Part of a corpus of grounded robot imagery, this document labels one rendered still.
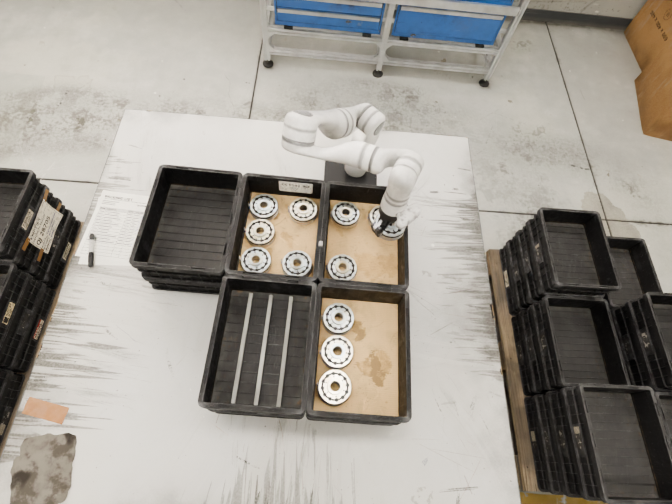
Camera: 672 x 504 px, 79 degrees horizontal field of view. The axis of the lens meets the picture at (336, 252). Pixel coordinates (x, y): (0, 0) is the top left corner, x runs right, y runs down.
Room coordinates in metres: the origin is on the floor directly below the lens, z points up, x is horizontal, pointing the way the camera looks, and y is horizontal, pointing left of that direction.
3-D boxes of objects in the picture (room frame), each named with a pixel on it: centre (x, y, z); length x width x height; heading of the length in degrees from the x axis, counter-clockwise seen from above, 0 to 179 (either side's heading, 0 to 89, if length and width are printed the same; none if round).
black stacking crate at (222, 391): (0.27, 0.17, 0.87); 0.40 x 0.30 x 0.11; 6
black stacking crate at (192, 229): (0.64, 0.51, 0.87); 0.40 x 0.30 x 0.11; 6
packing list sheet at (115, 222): (0.65, 0.86, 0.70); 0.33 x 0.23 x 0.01; 7
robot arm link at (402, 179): (0.67, -0.14, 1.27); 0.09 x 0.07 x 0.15; 164
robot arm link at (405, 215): (0.67, -0.16, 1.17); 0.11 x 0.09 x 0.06; 52
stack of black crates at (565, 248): (1.02, -1.08, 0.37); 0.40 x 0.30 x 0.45; 7
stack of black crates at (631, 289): (1.07, -1.48, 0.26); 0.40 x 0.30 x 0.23; 7
